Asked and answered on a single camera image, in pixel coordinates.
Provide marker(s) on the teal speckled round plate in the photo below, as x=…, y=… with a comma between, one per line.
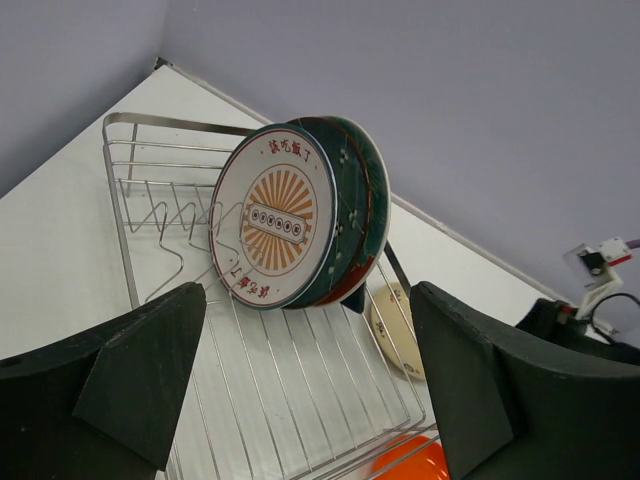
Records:
x=345, y=152

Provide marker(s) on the metal wire dish rack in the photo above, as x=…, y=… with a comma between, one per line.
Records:
x=292, y=394

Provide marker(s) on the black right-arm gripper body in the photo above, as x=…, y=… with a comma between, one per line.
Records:
x=575, y=320

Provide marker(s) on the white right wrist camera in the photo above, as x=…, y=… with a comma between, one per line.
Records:
x=595, y=268

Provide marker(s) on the dark blue leaf plate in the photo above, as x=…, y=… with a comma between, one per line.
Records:
x=356, y=301

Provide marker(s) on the cream round plate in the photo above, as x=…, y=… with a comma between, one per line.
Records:
x=391, y=321

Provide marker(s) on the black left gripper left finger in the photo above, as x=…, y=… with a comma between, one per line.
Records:
x=105, y=402

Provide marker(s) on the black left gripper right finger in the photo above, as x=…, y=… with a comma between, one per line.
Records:
x=536, y=400

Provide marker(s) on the red teal floral plate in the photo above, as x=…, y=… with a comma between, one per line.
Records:
x=378, y=211

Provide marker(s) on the white sunburst pattern plate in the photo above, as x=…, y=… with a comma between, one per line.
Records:
x=272, y=216

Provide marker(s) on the orange round plate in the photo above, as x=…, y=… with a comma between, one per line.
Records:
x=419, y=457

